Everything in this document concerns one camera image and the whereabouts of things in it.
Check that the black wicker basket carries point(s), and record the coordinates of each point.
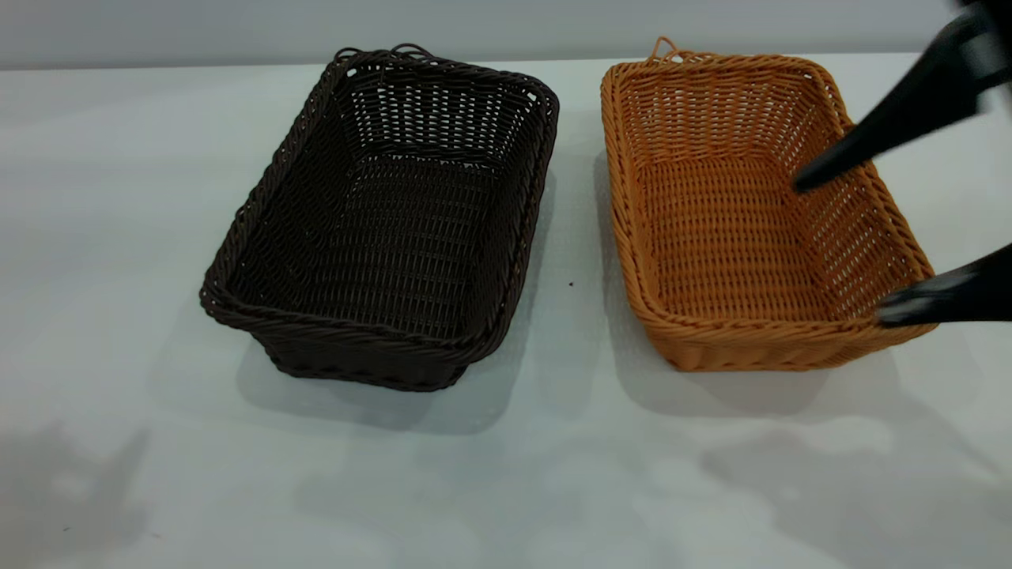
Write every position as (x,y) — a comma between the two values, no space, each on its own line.
(379,332)

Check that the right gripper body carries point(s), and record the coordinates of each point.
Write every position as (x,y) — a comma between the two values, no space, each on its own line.
(998,32)

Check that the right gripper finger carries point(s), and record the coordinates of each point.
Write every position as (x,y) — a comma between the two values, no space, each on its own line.
(957,296)
(893,118)

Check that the orange wicker basket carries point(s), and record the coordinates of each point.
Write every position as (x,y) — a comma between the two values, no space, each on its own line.
(711,237)

